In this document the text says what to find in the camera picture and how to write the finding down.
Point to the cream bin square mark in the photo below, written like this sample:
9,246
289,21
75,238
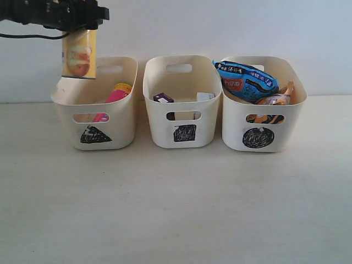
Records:
181,78

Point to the white blue milk carton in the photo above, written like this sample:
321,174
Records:
202,96

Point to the orange instant noodle bag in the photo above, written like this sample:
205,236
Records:
279,99

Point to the purple drink carton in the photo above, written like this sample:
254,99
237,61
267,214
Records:
163,98

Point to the blue instant noodle bag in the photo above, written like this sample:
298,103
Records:
246,82

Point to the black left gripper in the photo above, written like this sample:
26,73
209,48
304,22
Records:
60,15

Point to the yellow Lays chip can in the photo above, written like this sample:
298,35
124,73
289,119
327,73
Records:
79,55

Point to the cream bin triangle mark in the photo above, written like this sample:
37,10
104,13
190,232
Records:
77,102

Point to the pink Lays chip can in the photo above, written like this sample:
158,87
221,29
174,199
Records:
119,92

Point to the cream bin circle mark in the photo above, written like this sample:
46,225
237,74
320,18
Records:
262,128

